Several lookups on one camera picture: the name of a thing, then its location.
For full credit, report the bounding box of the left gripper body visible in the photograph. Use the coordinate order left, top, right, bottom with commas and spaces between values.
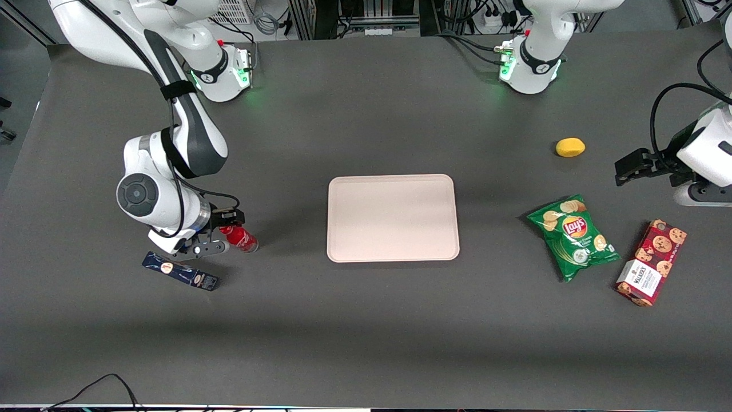
663, 106, 732, 187

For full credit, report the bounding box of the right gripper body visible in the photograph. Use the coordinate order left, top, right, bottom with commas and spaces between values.
148, 209, 222, 256

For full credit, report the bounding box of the red coke bottle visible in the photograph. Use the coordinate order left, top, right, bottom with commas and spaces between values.
220, 224, 259, 253

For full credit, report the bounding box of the pale pink plastic tray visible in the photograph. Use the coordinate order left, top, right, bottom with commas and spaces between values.
327, 174, 460, 263

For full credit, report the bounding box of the dark blue long box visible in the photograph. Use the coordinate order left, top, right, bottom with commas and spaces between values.
142, 251, 220, 292

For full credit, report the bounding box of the yellow lemon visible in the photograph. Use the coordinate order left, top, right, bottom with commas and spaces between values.
555, 137, 586, 158

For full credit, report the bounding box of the red Walkers cookie box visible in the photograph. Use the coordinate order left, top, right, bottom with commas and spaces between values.
615, 219, 687, 307

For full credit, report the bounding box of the green Lay's chips bag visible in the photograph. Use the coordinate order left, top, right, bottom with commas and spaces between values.
526, 195, 622, 283

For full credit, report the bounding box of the dark grey table mat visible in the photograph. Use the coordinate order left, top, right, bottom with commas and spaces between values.
0, 26, 732, 410

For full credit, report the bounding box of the white power strip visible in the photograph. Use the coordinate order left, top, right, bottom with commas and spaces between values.
479, 10, 516, 30

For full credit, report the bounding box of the white perforated box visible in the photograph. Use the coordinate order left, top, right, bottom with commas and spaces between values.
217, 0, 253, 25

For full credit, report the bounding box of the black aluminium equipment rack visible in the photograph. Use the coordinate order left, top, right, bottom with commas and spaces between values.
289, 0, 452, 41

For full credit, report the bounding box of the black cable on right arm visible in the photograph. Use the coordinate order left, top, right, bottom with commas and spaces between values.
80, 0, 241, 238

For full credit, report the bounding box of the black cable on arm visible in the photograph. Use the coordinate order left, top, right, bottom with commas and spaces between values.
651, 39, 732, 168
80, 0, 241, 238

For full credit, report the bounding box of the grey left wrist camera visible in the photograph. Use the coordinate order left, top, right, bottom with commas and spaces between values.
673, 182, 732, 208

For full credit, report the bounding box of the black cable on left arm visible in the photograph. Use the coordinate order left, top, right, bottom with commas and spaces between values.
651, 39, 732, 168

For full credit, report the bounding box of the aluminium frame post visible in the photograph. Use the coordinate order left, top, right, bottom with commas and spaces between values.
681, 0, 705, 26

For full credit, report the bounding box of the black cable at table edge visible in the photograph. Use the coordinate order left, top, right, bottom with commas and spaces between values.
40, 374, 141, 412

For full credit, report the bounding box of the black cable to right arm base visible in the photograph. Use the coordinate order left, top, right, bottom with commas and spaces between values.
209, 17, 258, 44

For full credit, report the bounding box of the grey coiled cable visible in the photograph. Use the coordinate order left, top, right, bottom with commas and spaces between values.
253, 7, 282, 36

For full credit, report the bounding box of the black cables to left arm base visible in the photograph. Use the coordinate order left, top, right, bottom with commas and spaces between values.
435, 31, 512, 65

